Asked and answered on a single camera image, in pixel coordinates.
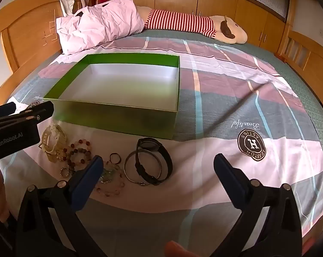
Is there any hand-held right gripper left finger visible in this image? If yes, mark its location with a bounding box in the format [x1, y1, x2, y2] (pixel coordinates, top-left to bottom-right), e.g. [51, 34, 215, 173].
[15, 155, 108, 257]

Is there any wooden footboard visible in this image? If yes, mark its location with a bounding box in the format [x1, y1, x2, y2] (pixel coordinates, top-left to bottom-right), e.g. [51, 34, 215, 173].
[278, 24, 323, 113]

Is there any red bead bracelet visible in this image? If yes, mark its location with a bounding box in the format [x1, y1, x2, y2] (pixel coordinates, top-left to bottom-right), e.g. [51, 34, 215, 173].
[67, 139, 93, 156]

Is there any pink pillow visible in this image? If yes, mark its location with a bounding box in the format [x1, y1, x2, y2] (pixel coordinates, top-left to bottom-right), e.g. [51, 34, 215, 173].
[56, 0, 151, 55]

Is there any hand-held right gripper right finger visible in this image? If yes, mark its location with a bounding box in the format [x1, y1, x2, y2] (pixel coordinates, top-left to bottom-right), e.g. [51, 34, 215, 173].
[213, 153, 304, 257]

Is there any black wrist watch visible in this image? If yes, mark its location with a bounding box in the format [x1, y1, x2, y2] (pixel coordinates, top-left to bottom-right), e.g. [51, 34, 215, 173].
[134, 137, 174, 186]

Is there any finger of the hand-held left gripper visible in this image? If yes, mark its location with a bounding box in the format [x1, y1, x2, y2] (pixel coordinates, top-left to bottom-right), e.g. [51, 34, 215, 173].
[0, 102, 17, 119]
[15, 101, 55, 125]

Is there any clear crystal bracelet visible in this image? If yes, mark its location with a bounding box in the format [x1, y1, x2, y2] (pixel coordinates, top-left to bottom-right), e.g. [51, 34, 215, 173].
[95, 166, 126, 196]

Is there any person's right hand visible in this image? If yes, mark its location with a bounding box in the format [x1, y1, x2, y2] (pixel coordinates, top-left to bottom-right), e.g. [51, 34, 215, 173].
[164, 240, 197, 257]

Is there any teal bed cover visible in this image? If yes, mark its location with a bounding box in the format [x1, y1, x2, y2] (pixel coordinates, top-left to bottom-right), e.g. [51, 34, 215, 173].
[119, 29, 323, 193]

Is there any pearl flower brooch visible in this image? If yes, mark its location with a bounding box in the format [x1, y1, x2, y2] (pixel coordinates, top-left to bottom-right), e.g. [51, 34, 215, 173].
[101, 166, 120, 182]

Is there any brown bead bracelet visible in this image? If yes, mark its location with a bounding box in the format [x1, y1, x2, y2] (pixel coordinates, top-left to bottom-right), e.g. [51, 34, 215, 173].
[60, 151, 93, 170]

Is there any wooden headboard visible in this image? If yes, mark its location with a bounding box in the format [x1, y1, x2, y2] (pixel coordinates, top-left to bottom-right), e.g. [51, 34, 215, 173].
[0, 0, 65, 97]

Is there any plush toy with striped shirt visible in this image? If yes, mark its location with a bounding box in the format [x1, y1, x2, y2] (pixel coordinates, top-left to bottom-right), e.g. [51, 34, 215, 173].
[136, 5, 248, 45]

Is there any plaid printed bed sheet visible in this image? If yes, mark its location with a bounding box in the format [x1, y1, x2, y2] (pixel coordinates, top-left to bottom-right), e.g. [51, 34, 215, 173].
[0, 36, 323, 257]

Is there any white garment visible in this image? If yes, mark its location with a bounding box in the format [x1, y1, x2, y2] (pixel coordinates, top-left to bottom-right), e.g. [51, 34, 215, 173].
[57, 0, 80, 16]

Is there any green cardboard box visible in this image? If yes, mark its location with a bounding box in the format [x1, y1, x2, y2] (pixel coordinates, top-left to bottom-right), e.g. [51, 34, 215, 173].
[43, 53, 181, 140]

